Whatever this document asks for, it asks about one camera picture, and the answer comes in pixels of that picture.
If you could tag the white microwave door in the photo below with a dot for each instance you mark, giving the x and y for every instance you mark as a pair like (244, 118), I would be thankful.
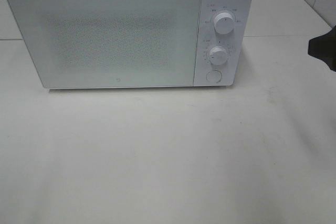
(110, 43)

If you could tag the round white door button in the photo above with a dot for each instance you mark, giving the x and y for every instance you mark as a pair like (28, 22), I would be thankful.
(214, 76)

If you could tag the white microwave knob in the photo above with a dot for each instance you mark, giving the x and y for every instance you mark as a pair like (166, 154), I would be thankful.
(224, 22)
(218, 55)

